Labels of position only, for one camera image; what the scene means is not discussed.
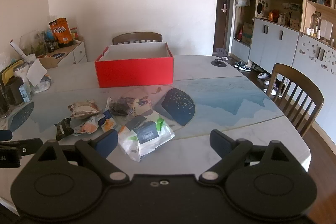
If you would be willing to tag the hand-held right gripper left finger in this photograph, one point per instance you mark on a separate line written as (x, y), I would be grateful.
(108, 142)

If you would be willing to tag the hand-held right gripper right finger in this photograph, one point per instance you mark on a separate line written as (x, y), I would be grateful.
(220, 141)

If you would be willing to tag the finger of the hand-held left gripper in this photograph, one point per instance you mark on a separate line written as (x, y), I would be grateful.
(29, 146)
(5, 135)

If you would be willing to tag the small white printed packet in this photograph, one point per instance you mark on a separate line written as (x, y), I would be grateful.
(88, 127)

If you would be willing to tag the clear bag of dark snacks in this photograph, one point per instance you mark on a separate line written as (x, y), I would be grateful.
(119, 107)

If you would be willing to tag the black snack packet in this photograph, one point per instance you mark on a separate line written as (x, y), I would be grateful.
(63, 130)

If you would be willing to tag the white green dark label bag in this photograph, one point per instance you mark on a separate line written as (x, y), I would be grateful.
(147, 134)

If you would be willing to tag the brown silver snack packet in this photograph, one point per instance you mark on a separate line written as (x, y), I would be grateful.
(84, 108)

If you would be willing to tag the red cardboard box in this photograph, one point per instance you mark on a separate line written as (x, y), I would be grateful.
(134, 74)

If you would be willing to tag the white marble desktop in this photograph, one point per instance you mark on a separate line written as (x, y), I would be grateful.
(236, 137)

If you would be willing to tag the black mug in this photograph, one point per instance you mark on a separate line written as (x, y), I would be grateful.
(14, 91)

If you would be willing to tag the small blue carton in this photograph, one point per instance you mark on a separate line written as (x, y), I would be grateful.
(25, 94)

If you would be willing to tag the crumpled clear plastic bag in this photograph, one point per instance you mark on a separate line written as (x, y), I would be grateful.
(42, 86)

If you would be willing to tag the white tumbler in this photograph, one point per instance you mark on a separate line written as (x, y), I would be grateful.
(21, 74)

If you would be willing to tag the white paper sheet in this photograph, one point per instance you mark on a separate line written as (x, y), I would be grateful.
(36, 70)

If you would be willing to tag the white slipper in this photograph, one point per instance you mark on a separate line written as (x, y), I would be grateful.
(262, 75)
(273, 92)
(267, 82)

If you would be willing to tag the round table socket cover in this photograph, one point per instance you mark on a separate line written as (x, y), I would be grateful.
(218, 63)

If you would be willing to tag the dark sneakers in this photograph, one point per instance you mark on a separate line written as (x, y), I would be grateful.
(242, 66)

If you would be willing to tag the light wooden box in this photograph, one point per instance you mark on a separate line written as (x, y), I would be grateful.
(48, 62)

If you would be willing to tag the white paper roll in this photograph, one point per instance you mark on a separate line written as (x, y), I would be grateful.
(18, 50)

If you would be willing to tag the white wooden sideboard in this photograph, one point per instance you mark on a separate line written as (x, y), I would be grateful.
(78, 54)

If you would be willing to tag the dark oval pad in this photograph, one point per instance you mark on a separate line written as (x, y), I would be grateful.
(56, 55)

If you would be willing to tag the clear plant print bag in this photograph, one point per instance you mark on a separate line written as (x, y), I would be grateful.
(34, 41)

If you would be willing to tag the brown wooden slatted chair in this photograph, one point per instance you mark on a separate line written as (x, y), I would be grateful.
(296, 77)
(136, 36)

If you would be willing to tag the dark glass jars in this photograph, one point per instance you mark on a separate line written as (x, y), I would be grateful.
(52, 46)

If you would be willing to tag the brown cardboard box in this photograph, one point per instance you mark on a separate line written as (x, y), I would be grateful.
(247, 32)

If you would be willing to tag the white sticker covered cabinet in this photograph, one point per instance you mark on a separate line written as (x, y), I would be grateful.
(307, 69)

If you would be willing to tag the red label jar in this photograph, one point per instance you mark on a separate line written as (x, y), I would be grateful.
(74, 33)

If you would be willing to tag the large orange snack bag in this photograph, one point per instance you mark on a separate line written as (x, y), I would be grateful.
(61, 32)

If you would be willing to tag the silver door lock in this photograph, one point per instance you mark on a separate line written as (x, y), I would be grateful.
(224, 6)

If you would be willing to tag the orange shelf ornament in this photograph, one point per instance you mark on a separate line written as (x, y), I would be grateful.
(274, 16)

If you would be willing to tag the black round wall decoration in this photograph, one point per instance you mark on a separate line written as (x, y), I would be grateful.
(260, 7)

